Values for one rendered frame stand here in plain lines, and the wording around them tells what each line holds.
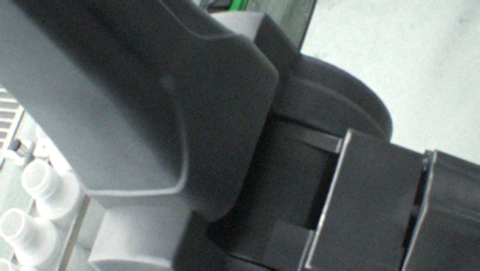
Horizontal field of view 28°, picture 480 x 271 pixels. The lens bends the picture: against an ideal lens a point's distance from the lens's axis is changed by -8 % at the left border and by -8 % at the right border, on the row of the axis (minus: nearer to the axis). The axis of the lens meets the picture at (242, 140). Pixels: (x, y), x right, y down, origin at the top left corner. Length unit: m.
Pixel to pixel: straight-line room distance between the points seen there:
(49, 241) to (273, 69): 0.73
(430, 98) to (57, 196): 1.39
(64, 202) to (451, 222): 0.77
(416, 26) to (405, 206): 2.11
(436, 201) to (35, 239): 0.75
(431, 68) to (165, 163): 2.06
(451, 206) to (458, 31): 2.07
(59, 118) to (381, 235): 0.11
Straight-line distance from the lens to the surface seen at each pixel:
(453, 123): 2.26
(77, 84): 0.29
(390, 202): 0.34
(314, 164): 0.35
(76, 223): 1.07
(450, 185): 0.34
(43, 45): 0.28
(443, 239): 0.33
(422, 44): 2.41
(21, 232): 1.03
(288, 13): 1.39
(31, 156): 1.19
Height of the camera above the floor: 1.90
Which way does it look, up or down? 51 degrees down
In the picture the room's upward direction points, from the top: 40 degrees counter-clockwise
